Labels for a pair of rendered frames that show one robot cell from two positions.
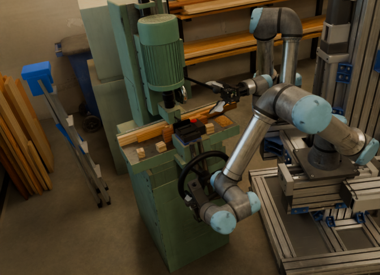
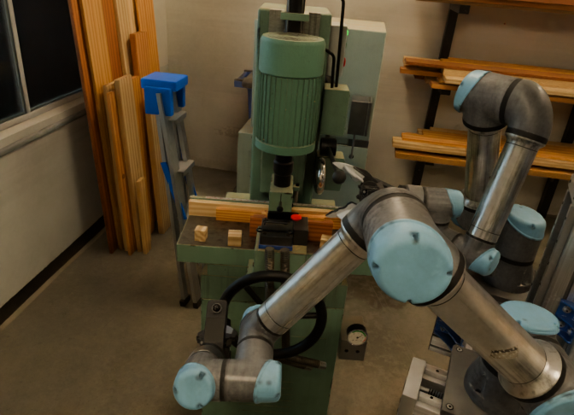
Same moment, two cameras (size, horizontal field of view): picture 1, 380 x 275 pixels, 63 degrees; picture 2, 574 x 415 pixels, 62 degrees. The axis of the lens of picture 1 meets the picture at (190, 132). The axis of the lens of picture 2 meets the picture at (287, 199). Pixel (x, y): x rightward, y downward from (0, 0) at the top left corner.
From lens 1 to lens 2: 0.51 m
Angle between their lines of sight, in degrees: 21
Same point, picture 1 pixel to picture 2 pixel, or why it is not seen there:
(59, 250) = (96, 335)
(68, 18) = not seen: hidden behind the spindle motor
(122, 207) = not seen: hidden behind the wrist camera
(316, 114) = (408, 260)
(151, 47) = (266, 77)
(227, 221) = (195, 386)
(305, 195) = not seen: outside the picture
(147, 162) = (202, 250)
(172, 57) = (295, 102)
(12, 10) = (213, 14)
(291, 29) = (524, 121)
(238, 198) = (246, 361)
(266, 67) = (476, 182)
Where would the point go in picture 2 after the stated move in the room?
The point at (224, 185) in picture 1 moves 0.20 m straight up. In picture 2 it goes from (247, 330) to (251, 247)
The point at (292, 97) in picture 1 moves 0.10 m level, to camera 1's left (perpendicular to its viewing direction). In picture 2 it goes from (387, 213) to (326, 198)
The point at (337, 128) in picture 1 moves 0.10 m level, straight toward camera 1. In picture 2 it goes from (477, 318) to (437, 341)
